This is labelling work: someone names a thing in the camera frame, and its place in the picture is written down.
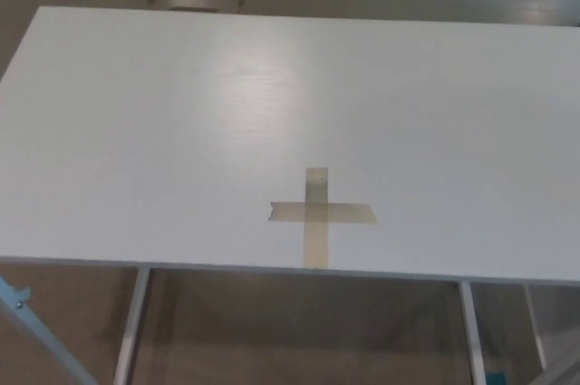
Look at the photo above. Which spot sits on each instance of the short beige tape strip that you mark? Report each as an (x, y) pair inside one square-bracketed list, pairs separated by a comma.
[(346, 214)]

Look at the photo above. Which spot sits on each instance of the light blue metal frame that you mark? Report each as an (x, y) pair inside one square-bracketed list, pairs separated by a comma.
[(41, 330)]

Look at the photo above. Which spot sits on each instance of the small brown floor tape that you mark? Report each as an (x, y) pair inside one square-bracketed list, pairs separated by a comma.
[(240, 4)]

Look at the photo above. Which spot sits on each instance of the white table leg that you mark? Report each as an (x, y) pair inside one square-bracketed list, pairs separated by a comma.
[(537, 326), (473, 335), (131, 326)]

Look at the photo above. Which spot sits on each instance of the teal floor tape piece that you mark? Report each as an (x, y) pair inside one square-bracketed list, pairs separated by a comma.
[(496, 378)]

